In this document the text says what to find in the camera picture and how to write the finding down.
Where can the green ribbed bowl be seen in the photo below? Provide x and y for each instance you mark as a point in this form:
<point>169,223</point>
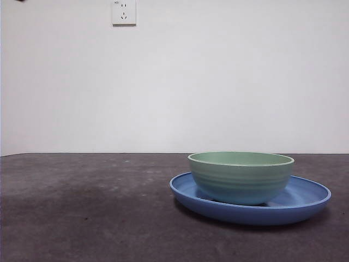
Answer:
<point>240,185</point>

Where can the blue plastic plate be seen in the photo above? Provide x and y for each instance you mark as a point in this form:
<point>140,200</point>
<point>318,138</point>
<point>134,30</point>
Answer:
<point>245,215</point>

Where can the white wall socket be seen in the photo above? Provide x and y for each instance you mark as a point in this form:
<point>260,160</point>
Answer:
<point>124,13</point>

